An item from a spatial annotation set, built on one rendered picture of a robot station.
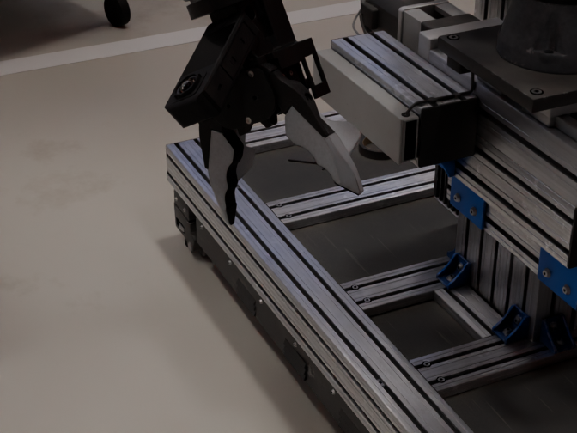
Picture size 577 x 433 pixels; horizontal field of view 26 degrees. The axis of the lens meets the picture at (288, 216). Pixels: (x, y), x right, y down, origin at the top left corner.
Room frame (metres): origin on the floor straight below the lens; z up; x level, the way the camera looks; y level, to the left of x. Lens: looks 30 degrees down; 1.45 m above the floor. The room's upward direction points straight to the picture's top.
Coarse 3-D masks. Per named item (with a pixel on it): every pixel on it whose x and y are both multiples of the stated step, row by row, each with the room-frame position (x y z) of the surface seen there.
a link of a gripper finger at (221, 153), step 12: (216, 132) 0.99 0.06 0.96; (228, 132) 1.00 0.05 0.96; (216, 144) 0.99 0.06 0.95; (228, 144) 0.98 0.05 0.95; (240, 144) 0.99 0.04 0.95; (216, 156) 0.99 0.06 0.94; (228, 156) 0.98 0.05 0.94; (240, 156) 0.99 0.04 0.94; (252, 156) 1.03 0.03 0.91; (216, 168) 0.99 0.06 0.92; (228, 168) 0.98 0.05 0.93; (240, 168) 1.02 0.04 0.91; (216, 180) 0.99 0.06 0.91; (228, 180) 0.98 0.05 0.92; (216, 192) 0.99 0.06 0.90; (228, 192) 0.99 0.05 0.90; (228, 204) 0.98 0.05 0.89; (228, 216) 0.98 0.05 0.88
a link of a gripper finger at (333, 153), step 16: (288, 112) 0.95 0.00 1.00; (288, 128) 0.95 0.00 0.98; (304, 128) 0.94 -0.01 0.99; (336, 128) 0.97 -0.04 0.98; (352, 128) 0.98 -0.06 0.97; (304, 144) 0.94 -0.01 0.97; (320, 144) 0.93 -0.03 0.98; (336, 144) 0.93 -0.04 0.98; (352, 144) 0.95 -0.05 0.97; (320, 160) 0.93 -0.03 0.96; (336, 160) 0.93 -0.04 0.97; (352, 160) 0.93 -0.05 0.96; (336, 176) 0.92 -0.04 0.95; (352, 176) 0.92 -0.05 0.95
